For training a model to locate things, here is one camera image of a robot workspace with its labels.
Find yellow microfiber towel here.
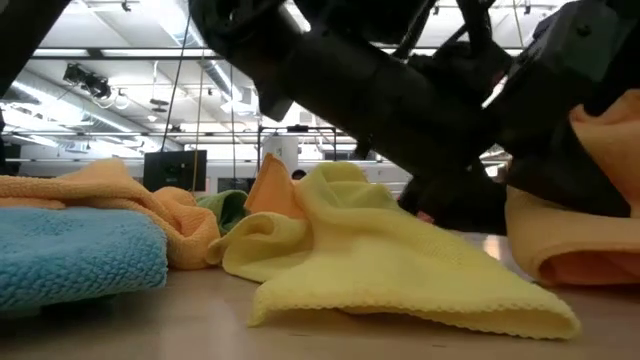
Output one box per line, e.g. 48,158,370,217
205,161,582,341

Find blue microfiber towel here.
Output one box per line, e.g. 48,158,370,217
0,207,169,314

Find black monitor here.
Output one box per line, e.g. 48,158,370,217
143,149,208,193

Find grey ceiling duct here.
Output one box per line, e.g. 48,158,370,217
0,69,184,152

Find green microfiber towel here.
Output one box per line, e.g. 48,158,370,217
197,189,250,236

